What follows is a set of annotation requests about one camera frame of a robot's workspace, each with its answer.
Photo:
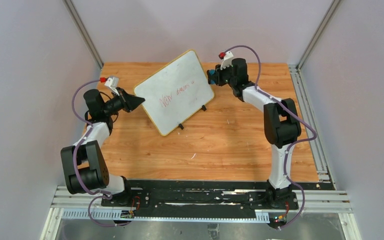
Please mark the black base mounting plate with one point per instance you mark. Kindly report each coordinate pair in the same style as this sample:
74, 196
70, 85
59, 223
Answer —
193, 199

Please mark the wire whiteboard stand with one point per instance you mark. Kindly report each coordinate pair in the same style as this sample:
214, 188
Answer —
203, 108

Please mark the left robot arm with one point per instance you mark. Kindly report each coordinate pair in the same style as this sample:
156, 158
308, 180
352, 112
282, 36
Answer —
84, 166

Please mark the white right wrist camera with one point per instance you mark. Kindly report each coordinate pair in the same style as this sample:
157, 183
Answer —
226, 59

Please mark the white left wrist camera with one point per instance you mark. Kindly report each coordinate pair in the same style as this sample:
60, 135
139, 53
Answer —
112, 84

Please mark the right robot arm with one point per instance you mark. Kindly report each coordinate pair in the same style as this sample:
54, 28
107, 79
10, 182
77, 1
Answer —
280, 125

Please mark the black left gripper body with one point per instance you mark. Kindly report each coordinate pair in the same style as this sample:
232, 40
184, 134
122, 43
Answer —
123, 100

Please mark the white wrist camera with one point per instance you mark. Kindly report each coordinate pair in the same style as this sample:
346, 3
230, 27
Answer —
226, 59
112, 84

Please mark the blue whiteboard eraser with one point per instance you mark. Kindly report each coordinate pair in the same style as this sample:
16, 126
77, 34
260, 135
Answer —
212, 76

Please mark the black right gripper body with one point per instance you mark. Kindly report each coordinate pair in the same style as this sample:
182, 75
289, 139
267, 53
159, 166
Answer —
219, 75

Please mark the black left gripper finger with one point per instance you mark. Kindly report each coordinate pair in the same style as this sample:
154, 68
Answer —
131, 105
130, 98

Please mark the yellow framed whiteboard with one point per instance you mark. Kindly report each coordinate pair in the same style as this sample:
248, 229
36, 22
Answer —
175, 92

